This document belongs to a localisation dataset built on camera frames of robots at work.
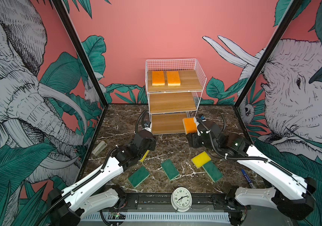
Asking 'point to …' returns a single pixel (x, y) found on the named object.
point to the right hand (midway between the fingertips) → (189, 134)
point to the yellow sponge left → (144, 156)
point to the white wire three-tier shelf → (182, 101)
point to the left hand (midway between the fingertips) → (152, 134)
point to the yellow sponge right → (201, 159)
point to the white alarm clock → (181, 199)
